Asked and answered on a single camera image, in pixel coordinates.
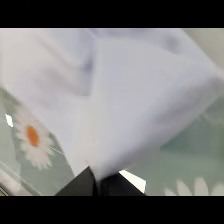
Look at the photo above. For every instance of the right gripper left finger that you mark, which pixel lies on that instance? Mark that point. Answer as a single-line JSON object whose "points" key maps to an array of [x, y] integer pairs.
{"points": [[83, 185]]}

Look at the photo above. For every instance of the white shirt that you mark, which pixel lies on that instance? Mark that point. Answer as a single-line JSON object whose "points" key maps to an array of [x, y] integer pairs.
{"points": [[120, 100]]}

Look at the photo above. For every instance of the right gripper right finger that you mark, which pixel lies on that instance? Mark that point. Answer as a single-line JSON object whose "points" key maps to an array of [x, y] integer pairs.
{"points": [[116, 186]]}

